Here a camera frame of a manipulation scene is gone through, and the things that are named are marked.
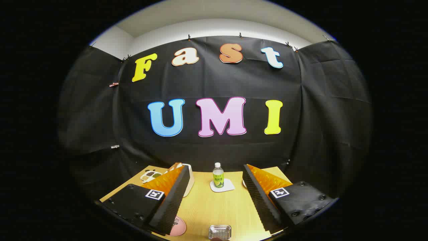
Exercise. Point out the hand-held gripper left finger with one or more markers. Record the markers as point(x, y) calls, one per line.
point(170, 204)

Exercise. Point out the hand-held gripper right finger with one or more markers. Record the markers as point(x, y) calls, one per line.
point(262, 204)

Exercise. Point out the pink plate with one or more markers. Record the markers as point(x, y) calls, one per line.
point(180, 227)

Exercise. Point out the food tray picture card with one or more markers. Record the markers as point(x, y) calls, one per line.
point(150, 175)

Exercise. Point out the white square coaster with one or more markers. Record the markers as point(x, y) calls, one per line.
point(229, 185)

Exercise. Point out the green label drink bottle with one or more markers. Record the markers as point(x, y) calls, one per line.
point(218, 179)

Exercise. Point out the black backdrop cloth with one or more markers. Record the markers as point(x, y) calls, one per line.
point(214, 83)

